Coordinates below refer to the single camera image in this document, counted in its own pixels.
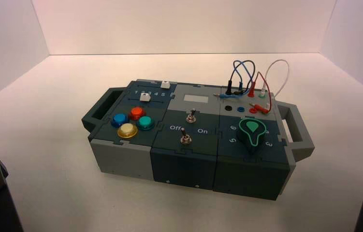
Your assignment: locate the grey display screen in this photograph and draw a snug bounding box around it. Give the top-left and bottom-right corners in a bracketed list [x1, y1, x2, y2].
[183, 93, 209, 104]

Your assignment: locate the teal push button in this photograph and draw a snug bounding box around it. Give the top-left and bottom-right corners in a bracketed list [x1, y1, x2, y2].
[135, 116, 155, 131]

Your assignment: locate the orange push button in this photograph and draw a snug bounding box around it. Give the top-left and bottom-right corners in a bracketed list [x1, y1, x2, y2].
[128, 106, 146, 121]

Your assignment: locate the dark teal grey control box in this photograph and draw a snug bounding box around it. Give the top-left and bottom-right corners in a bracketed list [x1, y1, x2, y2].
[81, 79, 316, 202]

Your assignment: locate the yellow push button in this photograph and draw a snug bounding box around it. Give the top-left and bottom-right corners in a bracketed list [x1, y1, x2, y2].
[117, 123, 139, 139]

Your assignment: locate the blue push button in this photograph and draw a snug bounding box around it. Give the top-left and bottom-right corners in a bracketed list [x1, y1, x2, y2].
[111, 113, 130, 128]

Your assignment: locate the dark rotary knob green outline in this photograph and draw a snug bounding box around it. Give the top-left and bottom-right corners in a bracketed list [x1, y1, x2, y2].
[236, 117, 267, 155]

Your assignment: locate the metal toggle switch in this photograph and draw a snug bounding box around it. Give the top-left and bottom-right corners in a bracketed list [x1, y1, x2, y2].
[186, 108, 197, 124]
[180, 127, 192, 145]

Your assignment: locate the blue jumper cable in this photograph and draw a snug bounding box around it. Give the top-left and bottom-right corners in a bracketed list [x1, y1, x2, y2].
[218, 60, 254, 99]

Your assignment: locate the black jumper cable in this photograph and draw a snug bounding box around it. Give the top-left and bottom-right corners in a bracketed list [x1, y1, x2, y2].
[225, 60, 257, 96]

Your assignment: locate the red jumper cable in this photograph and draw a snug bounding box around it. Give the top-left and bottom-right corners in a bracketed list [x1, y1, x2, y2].
[247, 72, 273, 115]

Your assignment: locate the white jumper cable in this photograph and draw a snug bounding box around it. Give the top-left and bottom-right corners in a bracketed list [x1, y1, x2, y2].
[259, 59, 290, 101]

